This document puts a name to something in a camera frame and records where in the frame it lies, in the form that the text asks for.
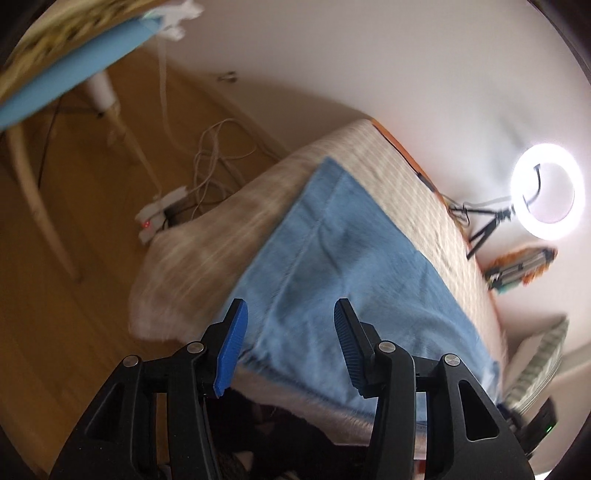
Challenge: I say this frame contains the white ring light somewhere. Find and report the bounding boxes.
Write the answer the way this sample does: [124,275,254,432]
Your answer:
[509,143,585,241]

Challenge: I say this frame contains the orange floral bed sheet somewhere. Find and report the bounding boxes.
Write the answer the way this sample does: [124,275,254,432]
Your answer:
[370,118,447,206]

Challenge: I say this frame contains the white cables on floor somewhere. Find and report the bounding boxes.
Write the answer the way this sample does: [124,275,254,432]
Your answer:
[156,34,257,218]

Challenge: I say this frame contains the white power strip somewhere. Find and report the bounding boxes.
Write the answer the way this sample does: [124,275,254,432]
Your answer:
[134,186,188,245]

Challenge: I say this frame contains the black ring light tripod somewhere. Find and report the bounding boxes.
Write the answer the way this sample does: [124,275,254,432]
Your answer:
[447,199,515,260]

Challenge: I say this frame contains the leopard print folded cloth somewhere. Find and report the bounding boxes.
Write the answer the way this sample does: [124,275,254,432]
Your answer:
[1,0,160,100]

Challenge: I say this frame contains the blue chair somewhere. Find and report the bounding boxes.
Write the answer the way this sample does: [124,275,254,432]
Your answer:
[1,16,163,281]

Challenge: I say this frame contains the light blue denim pants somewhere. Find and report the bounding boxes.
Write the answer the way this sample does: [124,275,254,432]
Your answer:
[232,159,500,421]

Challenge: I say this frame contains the green striped white pillow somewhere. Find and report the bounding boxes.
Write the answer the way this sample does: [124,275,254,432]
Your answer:
[503,317,569,416]

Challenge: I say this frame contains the beige plaid bed blanket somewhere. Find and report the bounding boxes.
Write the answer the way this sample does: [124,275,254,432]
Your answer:
[129,120,506,444]

